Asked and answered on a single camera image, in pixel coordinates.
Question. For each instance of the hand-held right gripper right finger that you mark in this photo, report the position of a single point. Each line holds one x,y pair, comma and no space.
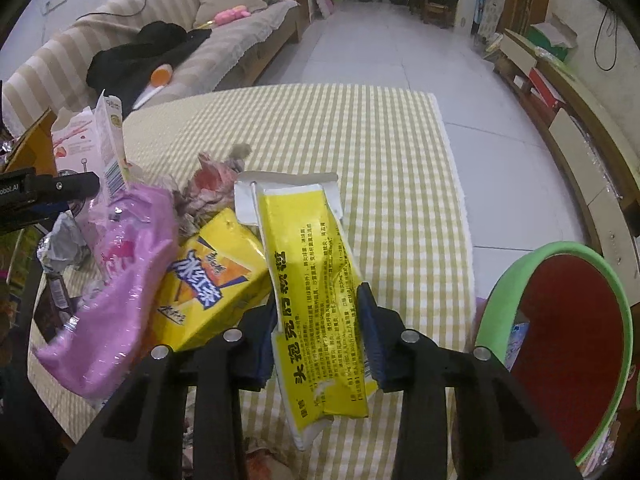
372,340

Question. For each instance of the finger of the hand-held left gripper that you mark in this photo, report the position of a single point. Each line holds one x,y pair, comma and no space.
65,185

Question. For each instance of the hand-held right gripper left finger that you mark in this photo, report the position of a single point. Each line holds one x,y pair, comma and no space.
257,360

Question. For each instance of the pink and white snack box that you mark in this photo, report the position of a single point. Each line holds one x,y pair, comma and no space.
85,140

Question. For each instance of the silver foil wrapper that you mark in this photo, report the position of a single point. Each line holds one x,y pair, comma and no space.
60,245

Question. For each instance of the yellow tea carton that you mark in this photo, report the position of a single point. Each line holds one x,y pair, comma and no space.
210,280

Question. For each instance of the yellow paper box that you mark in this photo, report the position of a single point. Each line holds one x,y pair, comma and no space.
300,260

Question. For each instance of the green-rimmed red bin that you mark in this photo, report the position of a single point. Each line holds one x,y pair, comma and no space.
575,335

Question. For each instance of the orange cardboard box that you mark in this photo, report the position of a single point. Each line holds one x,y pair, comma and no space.
35,145

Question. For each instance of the dark snack wrapper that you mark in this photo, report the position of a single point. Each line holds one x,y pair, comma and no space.
55,300

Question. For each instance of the pink plastic bag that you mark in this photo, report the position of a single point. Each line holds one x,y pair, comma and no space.
115,310

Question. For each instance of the striped beige sofa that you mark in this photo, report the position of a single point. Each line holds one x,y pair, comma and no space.
65,45

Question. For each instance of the crumpled printed wrapper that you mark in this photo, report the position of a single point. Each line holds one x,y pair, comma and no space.
210,185

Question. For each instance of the blue and white packet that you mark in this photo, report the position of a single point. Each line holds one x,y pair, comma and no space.
517,345

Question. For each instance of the orange and white brush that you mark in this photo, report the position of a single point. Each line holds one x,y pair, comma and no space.
161,75

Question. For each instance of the black jacket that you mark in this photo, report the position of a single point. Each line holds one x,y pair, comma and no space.
135,55

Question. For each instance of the pink toy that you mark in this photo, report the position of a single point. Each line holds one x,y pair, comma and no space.
232,15

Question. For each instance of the red flat box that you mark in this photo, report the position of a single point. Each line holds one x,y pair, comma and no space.
545,87

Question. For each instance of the long beige tv cabinet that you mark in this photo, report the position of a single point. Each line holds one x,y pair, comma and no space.
590,125

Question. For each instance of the green and white open box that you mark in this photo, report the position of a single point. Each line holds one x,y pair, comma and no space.
550,40

